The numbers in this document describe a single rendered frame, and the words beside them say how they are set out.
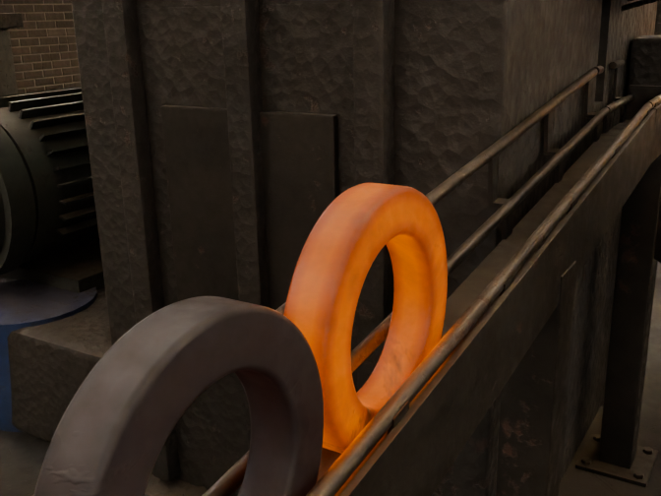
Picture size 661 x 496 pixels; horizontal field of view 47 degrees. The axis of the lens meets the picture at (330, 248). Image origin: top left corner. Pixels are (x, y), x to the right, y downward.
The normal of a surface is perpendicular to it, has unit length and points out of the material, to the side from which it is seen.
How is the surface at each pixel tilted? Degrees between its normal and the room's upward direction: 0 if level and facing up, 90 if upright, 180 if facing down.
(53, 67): 90
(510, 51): 90
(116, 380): 31
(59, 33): 90
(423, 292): 90
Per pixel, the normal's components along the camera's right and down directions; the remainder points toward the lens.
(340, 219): -0.26, -0.71
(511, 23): 0.85, 0.14
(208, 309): 0.00, -0.97
